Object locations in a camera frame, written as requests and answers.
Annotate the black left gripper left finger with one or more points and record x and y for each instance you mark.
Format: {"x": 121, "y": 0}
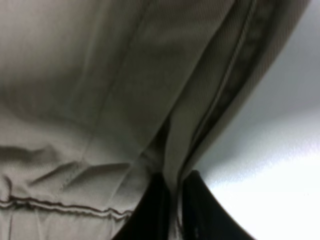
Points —
{"x": 150, "y": 219}

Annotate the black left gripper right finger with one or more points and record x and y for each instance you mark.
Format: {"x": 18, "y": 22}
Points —
{"x": 201, "y": 215}

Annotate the khaki shorts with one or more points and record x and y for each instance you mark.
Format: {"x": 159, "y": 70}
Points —
{"x": 97, "y": 96}

